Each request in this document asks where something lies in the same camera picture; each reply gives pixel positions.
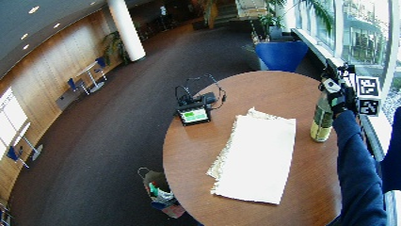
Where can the open bag with items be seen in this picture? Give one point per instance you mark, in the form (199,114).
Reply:
(163,196)

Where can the olive green bottle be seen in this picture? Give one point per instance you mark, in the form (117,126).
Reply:
(321,121)

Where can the white marker cube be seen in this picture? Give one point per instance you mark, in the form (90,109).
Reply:
(367,94)

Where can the small white table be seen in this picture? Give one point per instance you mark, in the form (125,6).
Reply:
(29,142)
(91,72)

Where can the staircase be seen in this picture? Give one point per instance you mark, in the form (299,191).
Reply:
(250,8)

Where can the green potted plant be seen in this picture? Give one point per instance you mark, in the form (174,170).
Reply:
(114,46)

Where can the black box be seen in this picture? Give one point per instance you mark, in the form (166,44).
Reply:
(207,97)

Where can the white pillar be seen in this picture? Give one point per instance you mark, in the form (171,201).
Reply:
(126,29)

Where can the white cloth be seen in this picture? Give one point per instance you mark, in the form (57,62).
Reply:
(258,157)

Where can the person's blue torso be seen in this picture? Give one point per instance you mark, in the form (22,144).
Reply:
(393,150)

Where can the black device with green screen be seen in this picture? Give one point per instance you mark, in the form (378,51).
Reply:
(193,115)

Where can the large blue chair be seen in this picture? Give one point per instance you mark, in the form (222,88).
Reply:
(279,56)

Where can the small blue chair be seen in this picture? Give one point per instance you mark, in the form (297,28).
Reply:
(99,64)
(14,154)
(73,84)

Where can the tall palm plant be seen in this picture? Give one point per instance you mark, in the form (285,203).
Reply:
(309,9)

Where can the ceiling light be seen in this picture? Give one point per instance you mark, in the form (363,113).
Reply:
(33,9)
(55,25)
(23,36)
(25,46)

